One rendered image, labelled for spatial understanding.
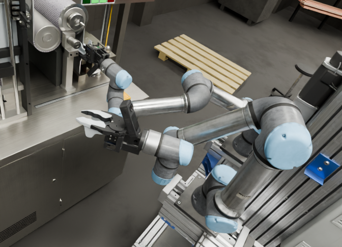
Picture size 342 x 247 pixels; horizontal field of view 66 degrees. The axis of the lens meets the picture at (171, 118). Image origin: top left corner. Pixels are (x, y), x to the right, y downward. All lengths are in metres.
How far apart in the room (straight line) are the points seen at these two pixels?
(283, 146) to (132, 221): 1.50
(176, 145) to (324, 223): 0.69
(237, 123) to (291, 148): 0.21
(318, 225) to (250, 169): 0.49
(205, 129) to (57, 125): 0.68
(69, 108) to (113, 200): 0.96
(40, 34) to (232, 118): 0.87
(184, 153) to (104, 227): 1.29
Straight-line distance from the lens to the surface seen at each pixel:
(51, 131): 1.25
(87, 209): 2.05
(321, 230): 1.26
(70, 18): 1.29
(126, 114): 0.77
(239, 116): 0.87
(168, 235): 1.84
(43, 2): 1.40
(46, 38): 1.31
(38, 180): 1.47
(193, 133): 0.92
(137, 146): 0.83
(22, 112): 1.30
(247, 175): 0.86
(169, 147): 0.80
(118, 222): 2.03
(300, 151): 0.75
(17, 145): 1.21
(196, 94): 1.21
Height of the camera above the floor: 1.81
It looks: 40 degrees down
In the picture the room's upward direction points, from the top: 22 degrees clockwise
